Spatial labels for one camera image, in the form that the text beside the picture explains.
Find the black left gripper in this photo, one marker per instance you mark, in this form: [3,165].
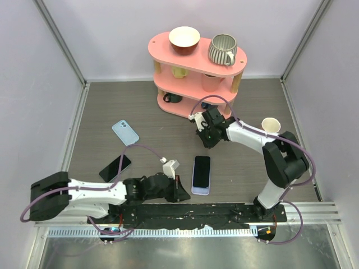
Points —
[179,192]

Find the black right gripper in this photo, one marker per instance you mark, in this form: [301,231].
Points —
[207,143]

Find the lilac phone case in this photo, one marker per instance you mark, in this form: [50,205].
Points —
[200,191]

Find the dark green smartphone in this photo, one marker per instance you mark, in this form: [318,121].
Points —
[110,172]

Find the light blue phone case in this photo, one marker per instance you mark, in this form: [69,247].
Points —
[125,133]

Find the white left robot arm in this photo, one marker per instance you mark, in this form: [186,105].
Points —
[58,195]

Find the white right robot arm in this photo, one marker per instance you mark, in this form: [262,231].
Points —
[284,161]

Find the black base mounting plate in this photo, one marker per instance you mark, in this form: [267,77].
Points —
[189,216]

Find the dark blue mug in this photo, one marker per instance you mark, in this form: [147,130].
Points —
[205,105]

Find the pink mug on shelf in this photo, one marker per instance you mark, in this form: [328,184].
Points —
[210,83]

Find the pink mug on table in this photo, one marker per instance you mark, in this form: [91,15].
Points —
[271,125]

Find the black mug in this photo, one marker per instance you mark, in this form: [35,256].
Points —
[172,98]

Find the pink three-tier shelf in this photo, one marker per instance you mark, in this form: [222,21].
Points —
[190,87]

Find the yellow mug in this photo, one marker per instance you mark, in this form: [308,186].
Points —
[179,72]

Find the grey striped mug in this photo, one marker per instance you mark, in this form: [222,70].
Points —
[222,50]

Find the red and cream bowl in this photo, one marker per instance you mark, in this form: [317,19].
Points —
[184,39]

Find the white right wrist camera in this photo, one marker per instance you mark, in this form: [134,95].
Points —
[199,120]

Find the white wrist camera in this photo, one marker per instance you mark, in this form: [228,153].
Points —
[169,167]
[199,120]

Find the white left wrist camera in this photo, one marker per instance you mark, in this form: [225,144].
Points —
[169,167]

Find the white cable duct rail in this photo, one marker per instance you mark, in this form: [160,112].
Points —
[91,232]

